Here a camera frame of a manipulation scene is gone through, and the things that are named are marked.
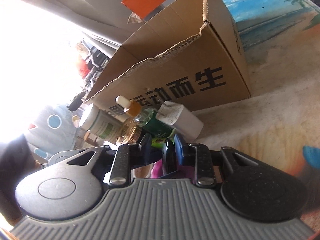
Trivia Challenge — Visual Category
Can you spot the green glue stick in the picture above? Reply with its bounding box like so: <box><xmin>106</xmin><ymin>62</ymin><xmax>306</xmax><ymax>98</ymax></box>
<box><xmin>151</xmin><ymin>138</ymin><xmax>170</xmax><ymax>149</ymax></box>

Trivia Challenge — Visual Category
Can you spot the black cylindrical tube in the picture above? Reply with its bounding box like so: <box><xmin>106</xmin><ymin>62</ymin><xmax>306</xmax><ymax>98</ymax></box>
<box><xmin>162</xmin><ymin>139</ymin><xmax>177</xmax><ymax>175</ymax></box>

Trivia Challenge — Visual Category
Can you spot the green dropper bottle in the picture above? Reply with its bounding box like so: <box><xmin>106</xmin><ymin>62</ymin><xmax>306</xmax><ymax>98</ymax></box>
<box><xmin>116</xmin><ymin>95</ymin><xmax>174</xmax><ymax>138</ymax></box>

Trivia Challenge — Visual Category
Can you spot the grey blue dotted rug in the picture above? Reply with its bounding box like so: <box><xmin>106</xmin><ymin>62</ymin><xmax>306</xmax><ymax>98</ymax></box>
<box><xmin>24</xmin><ymin>106</ymin><xmax>78</xmax><ymax>160</ymax></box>

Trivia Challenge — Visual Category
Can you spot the white green label bottle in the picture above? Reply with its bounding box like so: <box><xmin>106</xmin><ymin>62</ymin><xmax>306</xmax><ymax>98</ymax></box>
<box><xmin>79</xmin><ymin>103</ymin><xmax>123</xmax><ymax>145</ymax></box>

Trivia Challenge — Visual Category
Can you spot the brown cardboard box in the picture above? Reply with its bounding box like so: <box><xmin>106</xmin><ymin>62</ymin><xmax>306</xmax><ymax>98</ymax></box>
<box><xmin>86</xmin><ymin>0</ymin><xmax>251</xmax><ymax>121</ymax></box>

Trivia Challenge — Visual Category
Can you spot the black exercise machine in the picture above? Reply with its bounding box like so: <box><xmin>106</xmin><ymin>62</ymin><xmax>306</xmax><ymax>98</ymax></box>
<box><xmin>67</xmin><ymin>39</ymin><xmax>110</xmax><ymax>112</ymax></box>

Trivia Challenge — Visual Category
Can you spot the beach print table mat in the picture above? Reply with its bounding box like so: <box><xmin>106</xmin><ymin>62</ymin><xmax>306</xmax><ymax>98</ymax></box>
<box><xmin>198</xmin><ymin>0</ymin><xmax>319</xmax><ymax>228</ymax></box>

